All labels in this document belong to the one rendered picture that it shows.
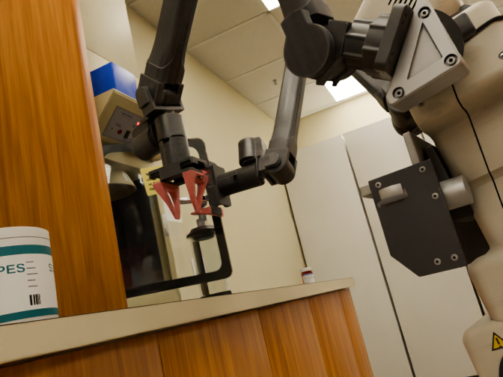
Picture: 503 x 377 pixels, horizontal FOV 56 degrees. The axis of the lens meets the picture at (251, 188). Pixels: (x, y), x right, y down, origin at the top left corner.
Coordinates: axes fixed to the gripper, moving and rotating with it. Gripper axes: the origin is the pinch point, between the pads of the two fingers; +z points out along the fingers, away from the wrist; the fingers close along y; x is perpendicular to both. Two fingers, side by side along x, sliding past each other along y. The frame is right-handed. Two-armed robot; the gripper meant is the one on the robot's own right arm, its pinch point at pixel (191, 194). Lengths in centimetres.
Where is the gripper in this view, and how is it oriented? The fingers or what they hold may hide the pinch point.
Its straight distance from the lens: 122.6
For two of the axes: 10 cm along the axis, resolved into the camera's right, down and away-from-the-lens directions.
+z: -9.0, 2.7, 3.5
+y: -2.0, -9.5, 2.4
